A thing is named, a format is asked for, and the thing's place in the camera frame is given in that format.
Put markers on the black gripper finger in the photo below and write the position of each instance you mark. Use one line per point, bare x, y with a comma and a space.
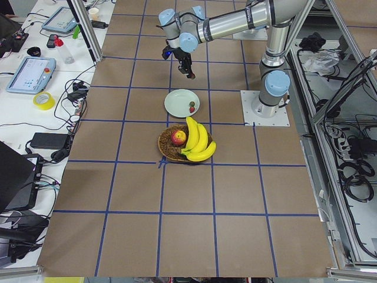
190, 73
186, 73

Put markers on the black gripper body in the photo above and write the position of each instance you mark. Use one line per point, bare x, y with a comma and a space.
179, 54

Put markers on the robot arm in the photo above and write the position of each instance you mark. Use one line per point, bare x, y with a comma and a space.
278, 20

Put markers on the light green round plate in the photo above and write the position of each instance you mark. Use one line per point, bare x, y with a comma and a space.
178, 102

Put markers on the red apple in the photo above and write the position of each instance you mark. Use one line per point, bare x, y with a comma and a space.
178, 137

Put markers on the brown wicker basket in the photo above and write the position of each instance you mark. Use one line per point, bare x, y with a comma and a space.
173, 152

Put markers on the yellow banana bunch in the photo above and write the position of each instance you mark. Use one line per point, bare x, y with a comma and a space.
198, 148

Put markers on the paper cup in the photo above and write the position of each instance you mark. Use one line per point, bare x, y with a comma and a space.
94, 14

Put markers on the green marker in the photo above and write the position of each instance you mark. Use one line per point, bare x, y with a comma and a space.
76, 32

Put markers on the clear bottle red cap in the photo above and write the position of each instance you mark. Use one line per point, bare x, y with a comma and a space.
63, 51

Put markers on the far teach pendant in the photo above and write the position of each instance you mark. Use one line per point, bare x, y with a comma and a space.
61, 21

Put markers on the teach pendant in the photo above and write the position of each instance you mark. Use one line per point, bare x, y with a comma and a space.
61, 21
32, 76

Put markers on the yellow tape roll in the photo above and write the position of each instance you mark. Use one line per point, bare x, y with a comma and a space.
44, 101

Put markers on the black power adapter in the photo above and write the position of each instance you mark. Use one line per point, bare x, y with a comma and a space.
49, 141

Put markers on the near teach pendant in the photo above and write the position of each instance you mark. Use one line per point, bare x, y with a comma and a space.
32, 76

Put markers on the black laptop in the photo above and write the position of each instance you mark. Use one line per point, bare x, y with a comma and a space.
19, 176

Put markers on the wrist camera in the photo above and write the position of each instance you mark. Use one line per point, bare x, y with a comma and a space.
166, 52

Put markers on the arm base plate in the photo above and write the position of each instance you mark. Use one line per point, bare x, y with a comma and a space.
257, 114
252, 34

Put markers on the aluminium frame post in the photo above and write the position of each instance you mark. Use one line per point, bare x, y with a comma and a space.
83, 21

